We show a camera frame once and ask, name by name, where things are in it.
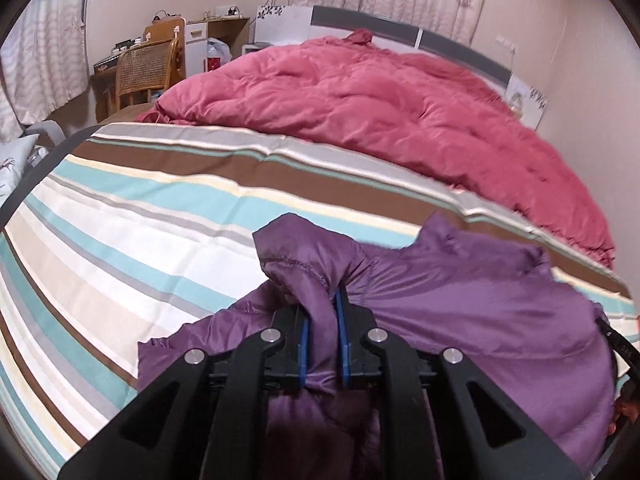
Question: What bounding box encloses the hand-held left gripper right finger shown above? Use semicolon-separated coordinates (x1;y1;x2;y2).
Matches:
336;287;583;480

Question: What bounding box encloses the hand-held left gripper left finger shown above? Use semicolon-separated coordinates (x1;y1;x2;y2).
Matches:
57;305;313;480

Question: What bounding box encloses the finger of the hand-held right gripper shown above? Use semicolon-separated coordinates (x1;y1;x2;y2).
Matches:
594;302;640;368

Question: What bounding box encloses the purple down jacket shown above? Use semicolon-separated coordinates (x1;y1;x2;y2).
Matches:
137;212;621;480

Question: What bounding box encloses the person's right hand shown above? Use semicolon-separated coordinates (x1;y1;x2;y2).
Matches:
606;394;640;436

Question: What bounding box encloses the striped bed sheet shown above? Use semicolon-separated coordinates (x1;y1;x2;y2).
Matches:
0;122;636;466

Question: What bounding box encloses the red duvet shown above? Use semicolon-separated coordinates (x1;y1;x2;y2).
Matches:
137;29;616;268

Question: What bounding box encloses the white plastic bag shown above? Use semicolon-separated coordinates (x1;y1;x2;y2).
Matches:
205;37;232;71

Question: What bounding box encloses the white and grey headboard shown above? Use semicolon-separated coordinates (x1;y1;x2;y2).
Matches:
255;4;548;128

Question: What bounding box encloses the wooden cane chair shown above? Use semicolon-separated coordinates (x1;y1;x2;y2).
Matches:
114;35;183;111

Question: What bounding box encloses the white cabinet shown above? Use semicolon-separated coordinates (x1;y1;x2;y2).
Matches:
185;22;223;78

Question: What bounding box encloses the printed white pillow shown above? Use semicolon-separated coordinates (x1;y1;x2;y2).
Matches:
0;137;38;206

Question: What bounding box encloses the light wooden desk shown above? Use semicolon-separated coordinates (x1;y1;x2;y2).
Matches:
186;15;251;68

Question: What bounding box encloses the wooden panel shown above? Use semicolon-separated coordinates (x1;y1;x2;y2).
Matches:
144;17;187;78

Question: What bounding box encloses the patterned side curtain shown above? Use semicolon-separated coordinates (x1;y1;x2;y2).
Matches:
0;0;93;141

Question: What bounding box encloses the grey chair frame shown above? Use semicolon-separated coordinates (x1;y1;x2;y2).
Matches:
22;120;66;148

